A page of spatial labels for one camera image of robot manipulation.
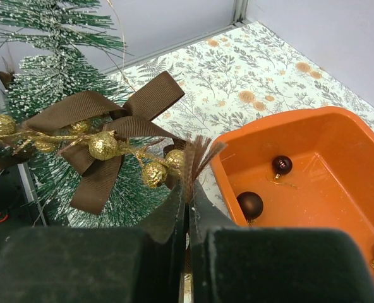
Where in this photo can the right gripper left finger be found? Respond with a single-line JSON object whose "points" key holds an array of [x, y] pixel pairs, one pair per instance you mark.
{"points": [[144, 263]]}

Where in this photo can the dark glossy bauble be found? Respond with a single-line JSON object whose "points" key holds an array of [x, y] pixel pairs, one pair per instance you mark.
{"points": [[281, 165]]}

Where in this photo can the orange plastic tray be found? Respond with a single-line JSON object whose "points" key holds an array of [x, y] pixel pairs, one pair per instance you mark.
{"points": [[331, 184]]}

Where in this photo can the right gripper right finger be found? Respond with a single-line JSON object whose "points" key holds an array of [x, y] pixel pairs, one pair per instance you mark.
{"points": [[241, 264]]}

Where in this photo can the brown ribbon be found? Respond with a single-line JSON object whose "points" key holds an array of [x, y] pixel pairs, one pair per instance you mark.
{"points": [[94, 135]]}

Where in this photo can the small frosted christmas tree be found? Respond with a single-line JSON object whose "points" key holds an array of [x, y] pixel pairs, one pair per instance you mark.
{"points": [[61, 28]]}

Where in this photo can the brown bauble near tree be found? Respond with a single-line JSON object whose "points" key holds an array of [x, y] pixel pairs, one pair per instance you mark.
{"points": [[251, 205]]}

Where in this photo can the floral patterned table mat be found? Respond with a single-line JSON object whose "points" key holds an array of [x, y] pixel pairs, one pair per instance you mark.
{"points": [[240, 76]]}

